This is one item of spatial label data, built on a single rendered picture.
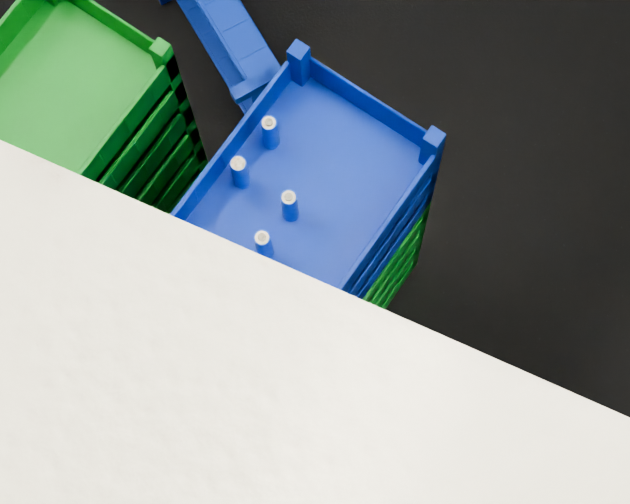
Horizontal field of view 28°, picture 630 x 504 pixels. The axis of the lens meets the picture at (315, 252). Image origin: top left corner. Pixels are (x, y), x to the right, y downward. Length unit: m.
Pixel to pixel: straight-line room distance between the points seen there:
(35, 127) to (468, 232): 0.70
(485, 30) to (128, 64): 0.68
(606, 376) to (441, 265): 0.29
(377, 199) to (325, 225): 0.07
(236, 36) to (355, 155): 0.43
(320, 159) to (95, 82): 0.32
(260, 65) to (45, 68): 0.34
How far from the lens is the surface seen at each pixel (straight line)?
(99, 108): 1.57
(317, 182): 1.42
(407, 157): 1.44
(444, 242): 1.91
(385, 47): 2.02
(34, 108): 1.59
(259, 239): 1.34
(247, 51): 1.80
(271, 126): 1.38
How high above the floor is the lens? 1.84
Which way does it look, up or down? 75 degrees down
